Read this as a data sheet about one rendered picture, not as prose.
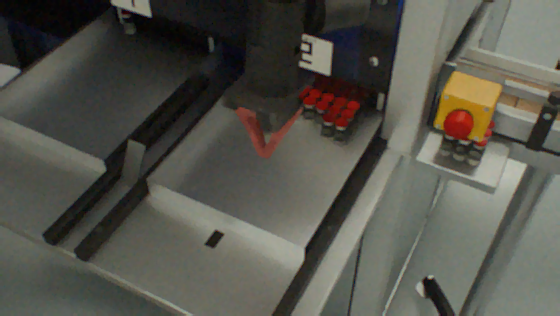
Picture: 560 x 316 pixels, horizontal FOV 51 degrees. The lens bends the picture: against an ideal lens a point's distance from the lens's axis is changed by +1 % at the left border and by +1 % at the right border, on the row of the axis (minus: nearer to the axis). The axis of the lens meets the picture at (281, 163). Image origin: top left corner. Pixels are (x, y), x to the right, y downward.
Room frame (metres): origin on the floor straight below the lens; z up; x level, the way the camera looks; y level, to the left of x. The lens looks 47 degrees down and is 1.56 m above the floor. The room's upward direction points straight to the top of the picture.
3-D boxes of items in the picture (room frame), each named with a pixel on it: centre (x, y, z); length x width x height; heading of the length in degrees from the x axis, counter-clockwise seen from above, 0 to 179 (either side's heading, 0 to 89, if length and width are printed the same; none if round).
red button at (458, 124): (0.60, -0.25, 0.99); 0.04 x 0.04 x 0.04; 62
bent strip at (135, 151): (0.56, 0.25, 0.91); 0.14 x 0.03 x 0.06; 152
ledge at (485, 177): (0.67, -0.30, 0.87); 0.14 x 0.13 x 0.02; 152
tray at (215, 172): (0.65, 0.00, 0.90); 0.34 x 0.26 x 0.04; 152
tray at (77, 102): (0.81, 0.31, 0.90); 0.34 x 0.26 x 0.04; 152
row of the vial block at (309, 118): (0.73, -0.04, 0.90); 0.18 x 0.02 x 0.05; 62
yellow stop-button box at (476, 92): (0.64, -0.27, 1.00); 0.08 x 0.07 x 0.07; 152
